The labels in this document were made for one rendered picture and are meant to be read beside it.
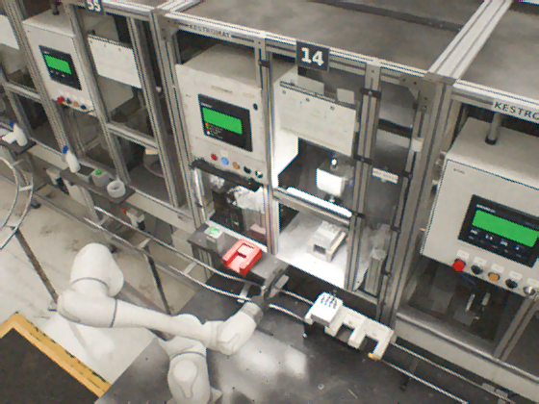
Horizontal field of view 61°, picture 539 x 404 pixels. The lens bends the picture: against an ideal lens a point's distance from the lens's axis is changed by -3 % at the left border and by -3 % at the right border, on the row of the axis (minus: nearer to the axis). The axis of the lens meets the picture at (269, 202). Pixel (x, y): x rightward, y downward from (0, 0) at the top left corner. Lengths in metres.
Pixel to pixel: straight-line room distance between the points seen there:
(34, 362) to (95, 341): 0.40
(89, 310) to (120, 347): 1.65
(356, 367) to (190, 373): 0.77
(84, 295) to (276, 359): 1.00
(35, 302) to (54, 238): 0.63
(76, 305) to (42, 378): 1.73
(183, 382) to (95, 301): 0.54
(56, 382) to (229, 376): 1.37
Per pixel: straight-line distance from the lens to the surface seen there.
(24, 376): 3.43
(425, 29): 1.82
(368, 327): 2.17
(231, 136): 1.95
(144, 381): 2.34
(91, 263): 1.75
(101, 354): 3.31
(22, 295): 3.85
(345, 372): 2.28
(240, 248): 2.34
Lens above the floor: 2.70
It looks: 43 degrees down
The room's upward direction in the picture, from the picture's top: 3 degrees counter-clockwise
